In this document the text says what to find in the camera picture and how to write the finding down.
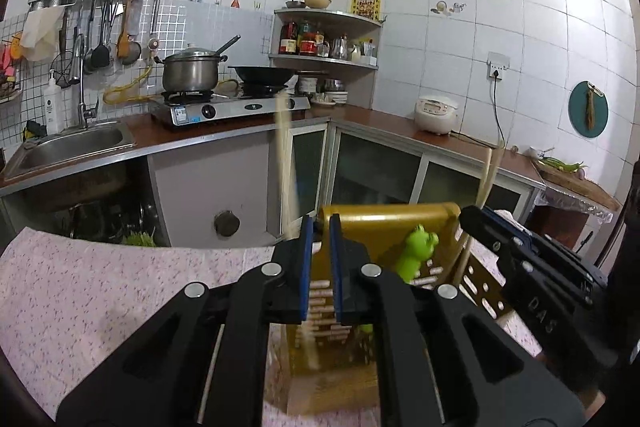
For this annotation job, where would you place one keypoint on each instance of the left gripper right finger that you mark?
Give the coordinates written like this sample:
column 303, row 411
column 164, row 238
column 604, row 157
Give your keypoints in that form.
column 441, row 361

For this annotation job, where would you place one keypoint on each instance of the green plastic utensil handle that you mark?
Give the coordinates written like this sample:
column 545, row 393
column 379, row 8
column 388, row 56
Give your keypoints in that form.
column 403, row 250

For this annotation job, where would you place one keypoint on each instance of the wooden cutting board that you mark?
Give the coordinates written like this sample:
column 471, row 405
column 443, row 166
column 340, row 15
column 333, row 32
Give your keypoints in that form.
column 571, row 184

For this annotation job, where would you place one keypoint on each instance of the yellow perforated utensil holder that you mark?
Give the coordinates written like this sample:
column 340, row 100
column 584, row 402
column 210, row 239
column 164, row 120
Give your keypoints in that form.
column 442, row 361

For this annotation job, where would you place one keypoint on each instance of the wooden chopstick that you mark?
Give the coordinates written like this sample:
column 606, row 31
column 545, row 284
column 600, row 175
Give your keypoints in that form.
column 289, row 211
column 487, row 180

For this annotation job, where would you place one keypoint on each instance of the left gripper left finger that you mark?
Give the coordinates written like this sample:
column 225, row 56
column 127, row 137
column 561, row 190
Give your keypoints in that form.
column 200, row 360

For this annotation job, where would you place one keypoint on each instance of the white soap bottle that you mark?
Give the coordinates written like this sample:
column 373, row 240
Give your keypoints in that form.
column 53, row 104

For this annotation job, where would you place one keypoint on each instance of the stainless steel pot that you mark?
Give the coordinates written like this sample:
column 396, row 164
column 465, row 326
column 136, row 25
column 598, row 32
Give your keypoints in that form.
column 193, row 69

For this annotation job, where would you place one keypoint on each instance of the corner shelf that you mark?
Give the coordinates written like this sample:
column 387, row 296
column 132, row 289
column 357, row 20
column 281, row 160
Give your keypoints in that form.
column 325, row 38

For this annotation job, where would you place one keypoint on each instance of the teal round cutting board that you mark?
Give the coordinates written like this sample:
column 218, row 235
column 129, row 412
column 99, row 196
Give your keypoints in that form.
column 588, row 110

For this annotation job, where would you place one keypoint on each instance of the black wok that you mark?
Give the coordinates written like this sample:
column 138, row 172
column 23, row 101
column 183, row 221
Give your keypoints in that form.
column 261, row 81

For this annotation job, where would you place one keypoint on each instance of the stainless steel sink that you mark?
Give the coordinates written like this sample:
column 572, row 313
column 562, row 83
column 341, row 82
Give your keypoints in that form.
column 68, row 146

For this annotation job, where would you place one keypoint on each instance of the white rice cooker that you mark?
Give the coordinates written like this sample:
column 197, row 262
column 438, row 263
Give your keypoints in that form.
column 436, row 114

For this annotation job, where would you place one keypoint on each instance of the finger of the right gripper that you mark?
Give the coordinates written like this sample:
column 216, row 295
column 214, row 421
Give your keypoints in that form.
column 492, row 230

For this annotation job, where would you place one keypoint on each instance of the chrome faucet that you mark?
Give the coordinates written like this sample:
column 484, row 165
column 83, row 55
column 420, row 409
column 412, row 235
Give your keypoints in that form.
column 84, row 112

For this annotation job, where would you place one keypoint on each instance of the wall power outlet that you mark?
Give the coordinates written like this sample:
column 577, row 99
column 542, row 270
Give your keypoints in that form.
column 497, row 65

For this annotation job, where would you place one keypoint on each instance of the gas stove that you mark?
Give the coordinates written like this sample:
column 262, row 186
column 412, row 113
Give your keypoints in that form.
column 184, row 109

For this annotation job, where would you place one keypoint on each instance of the pink floral tablecloth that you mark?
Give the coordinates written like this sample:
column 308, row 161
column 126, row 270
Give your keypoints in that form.
column 66, row 304

